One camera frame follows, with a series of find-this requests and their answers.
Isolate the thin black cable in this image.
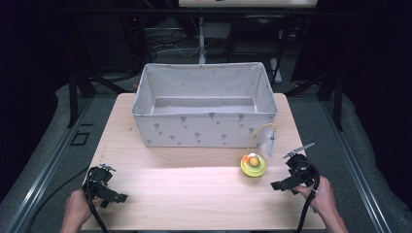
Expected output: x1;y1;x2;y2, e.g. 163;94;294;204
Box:
26;166;90;233

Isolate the black chair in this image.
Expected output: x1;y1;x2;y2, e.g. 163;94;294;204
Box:
224;13;296;85

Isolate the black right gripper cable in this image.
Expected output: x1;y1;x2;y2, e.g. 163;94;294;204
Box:
294;160;322;233

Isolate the grey fabric storage box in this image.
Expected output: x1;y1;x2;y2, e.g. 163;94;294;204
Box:
131;61;279;149

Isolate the white table leg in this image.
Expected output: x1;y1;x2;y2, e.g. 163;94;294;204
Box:
197;16;208;65

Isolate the person's right hand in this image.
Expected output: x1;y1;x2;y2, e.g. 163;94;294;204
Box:
292;176;335;218

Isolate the yellow cat toy with feather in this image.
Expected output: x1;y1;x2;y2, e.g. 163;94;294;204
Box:
239;122;279;179

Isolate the metal floor rail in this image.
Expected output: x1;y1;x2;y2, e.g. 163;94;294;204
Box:
320;96;394;233
2;96;95;233

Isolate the bundle of floor cables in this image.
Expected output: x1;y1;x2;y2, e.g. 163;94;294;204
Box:
145;26;218;60

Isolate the black metal stand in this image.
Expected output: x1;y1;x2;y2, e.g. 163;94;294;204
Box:
65;63;131;129
285;68;345;132

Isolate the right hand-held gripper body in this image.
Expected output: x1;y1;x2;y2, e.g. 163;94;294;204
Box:
283;142;321;196

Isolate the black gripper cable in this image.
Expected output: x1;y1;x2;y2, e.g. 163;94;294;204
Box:
294;160;322;233
82;168;110;233

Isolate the person's left hand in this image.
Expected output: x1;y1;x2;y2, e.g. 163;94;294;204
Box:
64;188;105;225

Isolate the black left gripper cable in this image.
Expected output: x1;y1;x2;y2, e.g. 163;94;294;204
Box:
82;168;110;233

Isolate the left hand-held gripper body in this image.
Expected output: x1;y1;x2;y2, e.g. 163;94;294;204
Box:
83;163;118;199

